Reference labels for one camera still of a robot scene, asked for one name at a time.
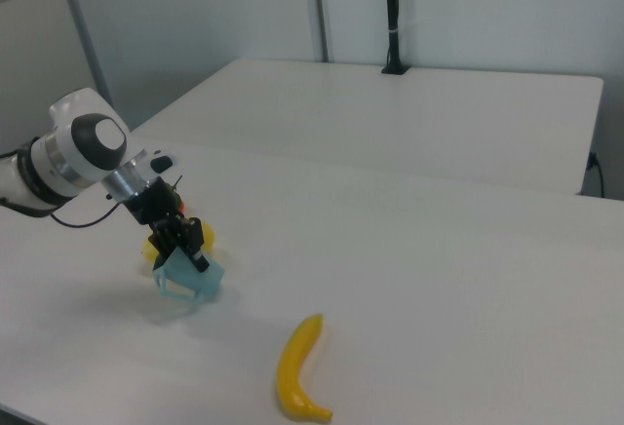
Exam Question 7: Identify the yellow striped toy melon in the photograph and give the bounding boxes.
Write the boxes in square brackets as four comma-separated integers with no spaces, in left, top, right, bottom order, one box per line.
[140,222,216,263]

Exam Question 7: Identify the white adjacent table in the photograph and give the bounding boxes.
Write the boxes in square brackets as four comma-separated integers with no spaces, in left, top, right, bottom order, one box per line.
[130,58,605,197]

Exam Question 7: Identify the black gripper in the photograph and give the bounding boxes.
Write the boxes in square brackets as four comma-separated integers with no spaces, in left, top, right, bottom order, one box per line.
[124,176,212,272]

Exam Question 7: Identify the light blue mug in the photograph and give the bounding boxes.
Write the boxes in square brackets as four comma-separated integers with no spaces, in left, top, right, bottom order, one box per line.
[151,246,227,307]

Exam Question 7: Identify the black clamp pole mount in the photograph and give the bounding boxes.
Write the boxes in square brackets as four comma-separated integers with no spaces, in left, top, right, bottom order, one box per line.
[380,0,410,77]

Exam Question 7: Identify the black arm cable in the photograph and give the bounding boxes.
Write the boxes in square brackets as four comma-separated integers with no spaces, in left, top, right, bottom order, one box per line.
[0,194,121,228]

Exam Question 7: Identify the black wall cable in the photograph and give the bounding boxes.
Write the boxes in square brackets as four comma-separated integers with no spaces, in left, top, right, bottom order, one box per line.
[588,150,606,199]

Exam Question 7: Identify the yellow toy banana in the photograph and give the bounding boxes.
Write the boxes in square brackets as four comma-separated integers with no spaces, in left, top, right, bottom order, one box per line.
[276,313,334,422]

